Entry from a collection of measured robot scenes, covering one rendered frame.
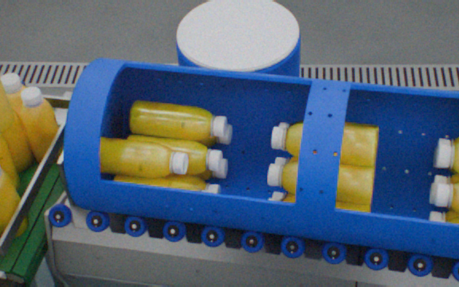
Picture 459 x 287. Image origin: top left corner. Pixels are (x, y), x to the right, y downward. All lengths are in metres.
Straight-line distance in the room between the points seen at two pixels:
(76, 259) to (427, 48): 2.20
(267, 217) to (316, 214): 0.09
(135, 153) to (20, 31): 2.36
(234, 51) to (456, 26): 1.98
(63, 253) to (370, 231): 0.62
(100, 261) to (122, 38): 2.08
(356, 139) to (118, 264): 0.54
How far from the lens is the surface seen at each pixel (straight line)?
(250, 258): 1.46
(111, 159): 1.39
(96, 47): 3.51
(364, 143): 1.32
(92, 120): 1.33
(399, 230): 1.29
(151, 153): 1.37
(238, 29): 1.77
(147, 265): 1.53
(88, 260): 1.57
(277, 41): 1.74
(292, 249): 1.42
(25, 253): 1.58
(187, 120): 1.43
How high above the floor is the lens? 2.10
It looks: 46 degrees down
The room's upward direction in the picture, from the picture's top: 4 degrees counter-clockwise
